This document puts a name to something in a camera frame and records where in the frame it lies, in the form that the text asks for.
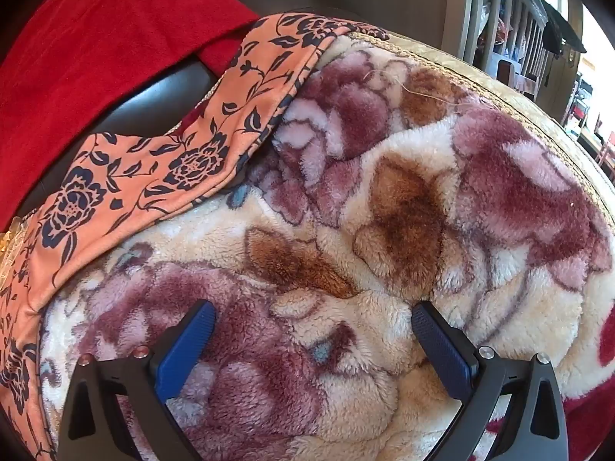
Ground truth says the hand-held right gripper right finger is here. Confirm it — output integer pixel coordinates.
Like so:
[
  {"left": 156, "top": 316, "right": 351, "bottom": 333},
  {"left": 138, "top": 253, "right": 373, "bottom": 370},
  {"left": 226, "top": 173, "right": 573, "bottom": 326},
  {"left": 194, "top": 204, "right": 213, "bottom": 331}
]
[{"left": 411, "top": 301, "right": 568, "bottom": 461}]

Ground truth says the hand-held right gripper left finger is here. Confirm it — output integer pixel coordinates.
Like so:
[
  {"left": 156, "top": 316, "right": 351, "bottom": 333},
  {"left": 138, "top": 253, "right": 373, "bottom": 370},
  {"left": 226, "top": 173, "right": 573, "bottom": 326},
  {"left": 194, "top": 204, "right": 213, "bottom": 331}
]
[{"left": 57, "top": 299, "right": 217, "bottom": 461}]

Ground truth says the orange floral garment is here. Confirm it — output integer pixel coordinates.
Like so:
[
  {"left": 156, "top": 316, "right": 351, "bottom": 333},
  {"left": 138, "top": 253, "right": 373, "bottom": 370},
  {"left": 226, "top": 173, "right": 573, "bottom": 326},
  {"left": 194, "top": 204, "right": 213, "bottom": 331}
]
[{"left": 0, "top": 10, "right": 390, "bottom": 461}]

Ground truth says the floral fleece blanket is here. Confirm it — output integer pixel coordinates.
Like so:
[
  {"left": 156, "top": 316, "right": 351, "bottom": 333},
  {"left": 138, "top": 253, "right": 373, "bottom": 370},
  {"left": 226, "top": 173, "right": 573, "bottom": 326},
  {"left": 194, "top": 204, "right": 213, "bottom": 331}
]
[{"left": 38, "top": 33, "right": 615, "bottom": 461}]

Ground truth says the cream lace cloth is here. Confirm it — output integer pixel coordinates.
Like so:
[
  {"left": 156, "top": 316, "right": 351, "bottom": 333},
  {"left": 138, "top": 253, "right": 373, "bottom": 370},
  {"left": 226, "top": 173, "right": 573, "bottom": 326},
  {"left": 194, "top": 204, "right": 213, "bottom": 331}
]
[{"left": 0, "top": 214, "right": 37, "bottom": 294}]

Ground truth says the black leather sofa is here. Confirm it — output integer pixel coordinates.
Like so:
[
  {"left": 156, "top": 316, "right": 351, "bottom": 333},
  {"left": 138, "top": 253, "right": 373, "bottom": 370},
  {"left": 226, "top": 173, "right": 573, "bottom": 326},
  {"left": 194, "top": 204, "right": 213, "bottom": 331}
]
[{"left": 38, "top": 0, "right": 251, "bottom": 193}]

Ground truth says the red blanket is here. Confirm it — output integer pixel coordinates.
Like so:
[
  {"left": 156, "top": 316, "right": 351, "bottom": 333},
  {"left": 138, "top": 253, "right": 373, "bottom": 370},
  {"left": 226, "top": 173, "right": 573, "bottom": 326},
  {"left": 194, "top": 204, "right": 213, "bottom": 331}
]
[{"left": 0, "top": 0, "right": 260, "bottom": 231}]

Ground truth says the grey wooden chair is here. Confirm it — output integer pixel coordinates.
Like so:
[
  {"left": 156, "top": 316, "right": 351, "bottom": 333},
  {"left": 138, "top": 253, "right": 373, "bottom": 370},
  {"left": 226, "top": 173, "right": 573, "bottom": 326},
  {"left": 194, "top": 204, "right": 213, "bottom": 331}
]
[{"left": 456, "top": 0, "right": 568, "bottom": 101}]

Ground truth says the black cloth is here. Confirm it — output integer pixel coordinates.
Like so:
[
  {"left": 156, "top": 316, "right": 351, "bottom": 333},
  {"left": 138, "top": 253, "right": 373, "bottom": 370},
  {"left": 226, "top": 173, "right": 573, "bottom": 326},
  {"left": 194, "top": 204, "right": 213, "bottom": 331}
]
[{"left": 543, "top": 5, "right": 588, "bottom": 56}]

